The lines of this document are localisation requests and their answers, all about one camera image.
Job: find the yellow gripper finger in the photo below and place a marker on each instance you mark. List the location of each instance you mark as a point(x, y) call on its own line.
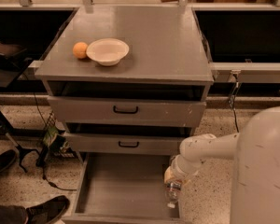
point(168, 175)

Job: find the black shoe lower left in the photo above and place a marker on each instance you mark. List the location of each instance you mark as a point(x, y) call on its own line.
point(45, 213)

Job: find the clear plastic water bottle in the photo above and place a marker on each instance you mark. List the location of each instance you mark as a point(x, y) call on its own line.
point(172, 192)

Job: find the white paper bowl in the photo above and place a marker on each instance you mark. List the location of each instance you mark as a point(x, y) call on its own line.
point(107, 51)

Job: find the black middle drawer handle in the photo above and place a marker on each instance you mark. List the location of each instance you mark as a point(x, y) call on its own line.
point(128, 144)

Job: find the grey top drawer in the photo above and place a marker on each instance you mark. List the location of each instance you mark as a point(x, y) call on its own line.
point(151, 112)

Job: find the grey open bottom drawer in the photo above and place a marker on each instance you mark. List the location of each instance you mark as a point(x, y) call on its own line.
point(123, 189)

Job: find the grey drawer cabinet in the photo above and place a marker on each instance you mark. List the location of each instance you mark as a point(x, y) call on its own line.
point(166, 62)

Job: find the black tripod stand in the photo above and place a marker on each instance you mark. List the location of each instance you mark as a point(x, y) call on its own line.
point(10, 132)

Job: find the black shoe upper left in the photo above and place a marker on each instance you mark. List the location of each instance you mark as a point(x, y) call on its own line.
point(6, 159)

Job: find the black device on stand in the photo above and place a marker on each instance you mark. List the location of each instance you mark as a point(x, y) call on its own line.
point(13, 57)

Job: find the black top drawer handle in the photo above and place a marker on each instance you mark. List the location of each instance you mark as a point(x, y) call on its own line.
point(118, 110)

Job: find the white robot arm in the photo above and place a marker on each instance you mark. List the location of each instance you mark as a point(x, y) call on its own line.
point(255, 151)

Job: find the green packet on floor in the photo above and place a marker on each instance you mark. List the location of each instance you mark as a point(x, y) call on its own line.
point(55, 141)

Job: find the orange fruit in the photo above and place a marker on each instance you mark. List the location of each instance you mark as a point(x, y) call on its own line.
point(79, 50)

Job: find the grey middle drawer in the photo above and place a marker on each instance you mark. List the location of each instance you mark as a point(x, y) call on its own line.
point(106, 143)

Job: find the black drawer handle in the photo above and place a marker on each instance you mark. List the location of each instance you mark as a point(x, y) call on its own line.
point(118, 110)
point(128, 144)

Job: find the black shoe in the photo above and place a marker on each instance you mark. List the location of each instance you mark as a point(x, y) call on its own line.
point(6, 159)
point(45, 213)

